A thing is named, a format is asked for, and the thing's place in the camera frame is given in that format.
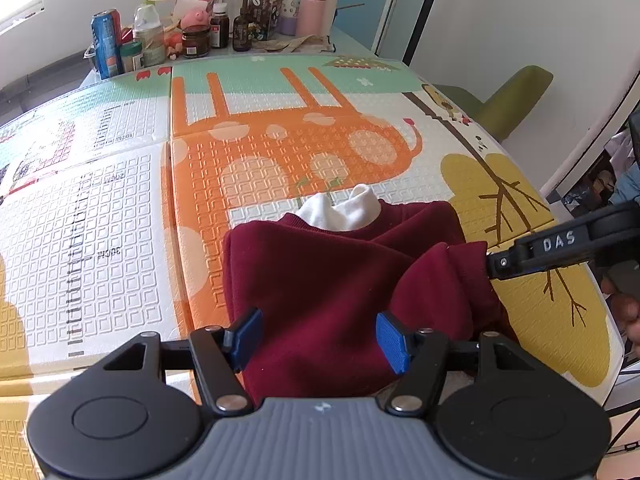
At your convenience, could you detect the baby bottle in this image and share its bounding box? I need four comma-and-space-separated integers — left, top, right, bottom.
132, 2, 166, 68

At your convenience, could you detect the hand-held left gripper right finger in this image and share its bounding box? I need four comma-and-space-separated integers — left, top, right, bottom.
376, 310, 538, 416

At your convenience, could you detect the green chair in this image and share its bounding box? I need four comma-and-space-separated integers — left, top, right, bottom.
432, 65, 555, 143

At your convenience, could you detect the brown dropper bottle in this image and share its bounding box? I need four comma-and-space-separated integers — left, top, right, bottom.
231, 0, 253, 52

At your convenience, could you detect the pink pig toy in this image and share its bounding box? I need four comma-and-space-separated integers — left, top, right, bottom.
180, 9, 211, 31

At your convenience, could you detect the beige cloth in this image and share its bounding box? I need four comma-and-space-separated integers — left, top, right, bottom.
255, 34, 336, 55

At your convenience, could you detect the silver patterned bag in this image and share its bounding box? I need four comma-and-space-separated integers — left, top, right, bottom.
252, 0, 286, 41

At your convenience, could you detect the person's right hand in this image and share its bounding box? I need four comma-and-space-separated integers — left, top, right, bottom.
599, 275, 640, 346

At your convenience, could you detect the printed foam play mat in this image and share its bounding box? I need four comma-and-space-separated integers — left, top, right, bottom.
0, 52, 626, 480

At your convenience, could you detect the dark glass jar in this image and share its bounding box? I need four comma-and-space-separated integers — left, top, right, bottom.
181, 25, 211, 58

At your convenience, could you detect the blue door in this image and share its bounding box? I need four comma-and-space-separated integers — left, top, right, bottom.
332, 0, 406, 56

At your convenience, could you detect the pink tumbler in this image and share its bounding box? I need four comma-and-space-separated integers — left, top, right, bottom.
297, 0, 328, 37

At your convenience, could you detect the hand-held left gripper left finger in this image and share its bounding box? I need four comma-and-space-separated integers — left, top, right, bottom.
102, 307, 264, 416

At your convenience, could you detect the blue drink can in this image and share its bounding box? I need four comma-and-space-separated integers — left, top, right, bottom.
91, 9, 125, 80

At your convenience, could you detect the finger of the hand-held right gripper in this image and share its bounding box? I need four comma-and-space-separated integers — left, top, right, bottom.
485, 250, 592, 282

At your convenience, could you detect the purple cartoon bottle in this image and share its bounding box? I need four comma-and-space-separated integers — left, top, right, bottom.
277, 0, 313, 36

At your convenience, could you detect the brown bottle with red label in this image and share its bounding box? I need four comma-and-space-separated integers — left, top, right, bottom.
210, 2, 231, 50

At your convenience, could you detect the maroon sweater with white collar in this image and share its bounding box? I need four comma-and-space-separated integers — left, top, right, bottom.
221, 185, 513, 408

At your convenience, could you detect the jar with green lid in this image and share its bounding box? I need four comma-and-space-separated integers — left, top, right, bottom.
120, 41, 145, 72

